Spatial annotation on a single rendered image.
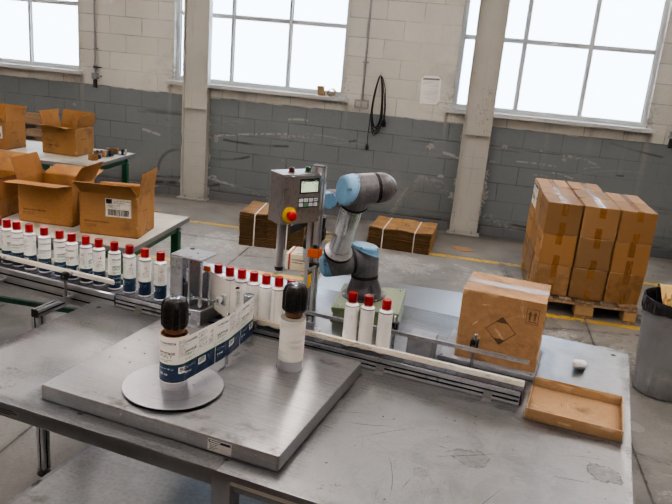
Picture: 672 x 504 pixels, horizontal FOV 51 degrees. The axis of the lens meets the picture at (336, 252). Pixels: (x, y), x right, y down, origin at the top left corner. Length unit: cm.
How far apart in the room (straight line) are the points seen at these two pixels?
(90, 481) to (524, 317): 179
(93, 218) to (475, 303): 238
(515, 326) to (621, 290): 339
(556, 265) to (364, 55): 337
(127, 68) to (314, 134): 234
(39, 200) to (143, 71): 452
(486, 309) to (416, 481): 86
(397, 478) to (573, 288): 410
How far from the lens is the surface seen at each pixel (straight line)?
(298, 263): 316
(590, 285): 595
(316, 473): 200
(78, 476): 310
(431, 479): 204
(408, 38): 791
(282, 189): 257
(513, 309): 264
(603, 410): 261
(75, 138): 664
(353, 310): 256
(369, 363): 257
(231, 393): 226
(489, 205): 803
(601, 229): 585
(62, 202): 439
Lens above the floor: 195
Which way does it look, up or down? 17 degrees down
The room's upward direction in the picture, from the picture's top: 5 degrees clockwise
